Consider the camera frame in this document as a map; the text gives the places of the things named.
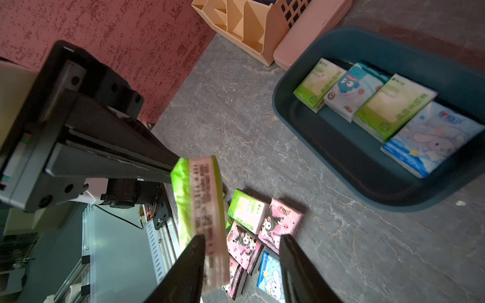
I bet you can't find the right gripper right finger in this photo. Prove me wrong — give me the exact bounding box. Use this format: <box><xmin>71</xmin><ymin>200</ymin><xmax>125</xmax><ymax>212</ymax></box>
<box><xmin>279</xmin><ymin>234</ymin><xmax>342</xmax><ymax>303</ymax></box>

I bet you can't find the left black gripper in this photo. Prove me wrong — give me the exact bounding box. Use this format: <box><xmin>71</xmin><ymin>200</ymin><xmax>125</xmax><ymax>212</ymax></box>
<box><xmin>1</xmin><ymin>40</ymin><xmax>179</xmax><ymax>212</ymax></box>

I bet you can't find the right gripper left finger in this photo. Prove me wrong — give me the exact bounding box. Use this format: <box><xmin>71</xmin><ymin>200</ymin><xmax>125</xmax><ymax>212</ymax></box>
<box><xmin>145</xmin><ymin>235</ymin><xmax>205</xmax><ymax>303</ymax></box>

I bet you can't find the blue tissue pack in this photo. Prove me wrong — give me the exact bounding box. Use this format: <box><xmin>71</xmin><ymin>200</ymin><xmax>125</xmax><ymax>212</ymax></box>
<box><xmin>381</xmin><ymin>101</ymin><xmax>484</xmax><ymax>179</ymax></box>
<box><xmin>324</xmin><ymin>63</ymin><xmax>390</xmax><ymax>122</ymax></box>
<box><xmin>256</xmin><ymin>251</ymin><xmax>285</xmax><ymax>303</ymax></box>

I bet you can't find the pink tissue pack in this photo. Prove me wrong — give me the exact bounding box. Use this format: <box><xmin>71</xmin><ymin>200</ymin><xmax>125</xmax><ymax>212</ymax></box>
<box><xmin>223</xmin><ymin>256</ymin><xmax>248</xmax><ymax>300</ymax></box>
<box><xmin>258</xmin><ymin>198</ymin><xmax>303</xmax><ymax>255</ymax></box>
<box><xmin>227</xmin><ymin>221</ymin><xmax>264</xmax><ymax>275</ymax></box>

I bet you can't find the green tissue pack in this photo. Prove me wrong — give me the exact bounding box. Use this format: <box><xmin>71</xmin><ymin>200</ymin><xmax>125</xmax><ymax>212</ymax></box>
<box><xmin>354</xmin><ymin>74</ymin><xmax>438</xmax><ymax>143</ymax></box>
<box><xmin>171</xmin><ymin>156</ymin><xmax>230</xmax><ymax>295</ymax></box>
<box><xmin>228</xmin><ymin>189</ymin><xmax>270</xmax><ymax>235</ymax></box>
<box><xmin>293</xmin><ymin>58</ymin><xmax>346</xmax><ymax>113</ymax></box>

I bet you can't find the teal plastic storage box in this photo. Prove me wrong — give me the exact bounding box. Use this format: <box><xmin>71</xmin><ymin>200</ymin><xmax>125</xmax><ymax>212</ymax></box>
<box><xmin>272</xmin><ymin>27</ymin><xmax>484</xmax><ymax>212</ymax></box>

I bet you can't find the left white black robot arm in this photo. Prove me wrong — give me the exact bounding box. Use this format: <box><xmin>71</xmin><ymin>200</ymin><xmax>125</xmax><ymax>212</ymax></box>
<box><xmin>1</xmin><ymin>40</ymin><xmax>179</xmax><ymax>212</ymax></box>

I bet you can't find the pink tissue pack bottom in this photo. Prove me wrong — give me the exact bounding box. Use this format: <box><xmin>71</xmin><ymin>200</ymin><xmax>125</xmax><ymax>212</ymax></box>
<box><xmin>223</xmin><ymin>256</ymin><xmax>248</xmax><ymax>300</ymax></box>

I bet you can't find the aluminium front rail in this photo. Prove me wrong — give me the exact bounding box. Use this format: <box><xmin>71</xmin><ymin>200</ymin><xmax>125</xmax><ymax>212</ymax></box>
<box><xmin>45</xmin><ymin>205</ymin><xmax>180</xmax><ymax>302</ymax></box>

